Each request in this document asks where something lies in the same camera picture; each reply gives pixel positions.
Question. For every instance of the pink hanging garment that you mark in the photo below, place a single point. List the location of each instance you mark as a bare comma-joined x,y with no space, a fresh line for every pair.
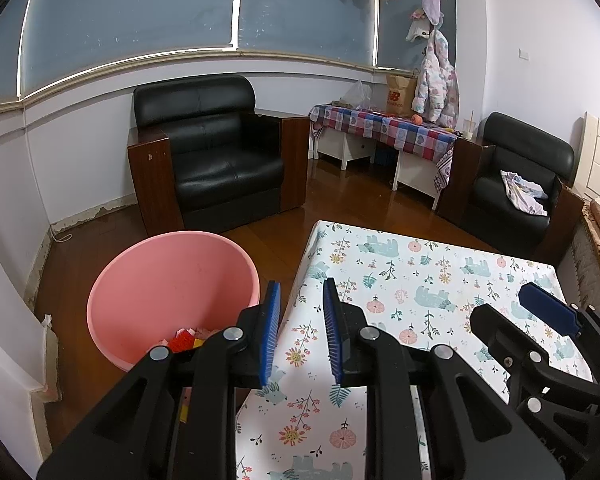
432,5

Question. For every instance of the brown paper bag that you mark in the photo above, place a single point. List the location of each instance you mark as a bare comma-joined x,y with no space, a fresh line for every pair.
400,95

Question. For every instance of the white hanging hat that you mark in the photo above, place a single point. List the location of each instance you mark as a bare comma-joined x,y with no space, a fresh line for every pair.
416,32

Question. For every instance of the grey roller blind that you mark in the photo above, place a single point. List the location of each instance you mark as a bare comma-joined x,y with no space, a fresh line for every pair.
305,10
0,75
400,35

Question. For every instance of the black leather armchair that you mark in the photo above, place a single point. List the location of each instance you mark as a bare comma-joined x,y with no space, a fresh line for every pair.
220,160
510,185

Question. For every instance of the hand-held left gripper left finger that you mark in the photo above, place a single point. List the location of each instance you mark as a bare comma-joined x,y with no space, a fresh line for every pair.
270,335

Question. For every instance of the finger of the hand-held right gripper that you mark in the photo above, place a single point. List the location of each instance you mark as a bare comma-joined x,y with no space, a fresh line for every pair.
505,340
545,305

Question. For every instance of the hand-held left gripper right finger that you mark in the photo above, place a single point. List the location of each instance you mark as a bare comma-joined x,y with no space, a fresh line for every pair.
332,335

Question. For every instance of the beige bed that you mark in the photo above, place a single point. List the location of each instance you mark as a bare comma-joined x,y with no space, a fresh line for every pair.
590,270

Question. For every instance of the white desk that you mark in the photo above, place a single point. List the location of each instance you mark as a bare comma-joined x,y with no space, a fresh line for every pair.
350,147

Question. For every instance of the floral tablecloth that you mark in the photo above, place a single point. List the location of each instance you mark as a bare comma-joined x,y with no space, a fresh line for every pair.
405,270

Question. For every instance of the clear plastic bag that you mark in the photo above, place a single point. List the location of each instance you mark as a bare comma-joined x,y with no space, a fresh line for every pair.
357,95

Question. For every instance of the cream bed headboard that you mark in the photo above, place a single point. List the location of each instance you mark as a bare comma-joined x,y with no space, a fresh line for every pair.
597,160

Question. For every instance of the cup with straw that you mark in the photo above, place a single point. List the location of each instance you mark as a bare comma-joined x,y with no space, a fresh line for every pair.
469,130

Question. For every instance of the white printed cloth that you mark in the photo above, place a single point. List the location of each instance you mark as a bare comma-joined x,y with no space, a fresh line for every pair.
522,192

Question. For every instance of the pink plastic bucket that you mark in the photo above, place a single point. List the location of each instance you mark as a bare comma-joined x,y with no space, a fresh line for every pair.
170,280

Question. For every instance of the pink paper wrapper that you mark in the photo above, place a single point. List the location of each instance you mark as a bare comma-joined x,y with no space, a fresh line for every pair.
200,332

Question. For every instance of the checked tablecloth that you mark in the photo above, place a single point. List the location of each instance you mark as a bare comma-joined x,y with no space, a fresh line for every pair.
395,127

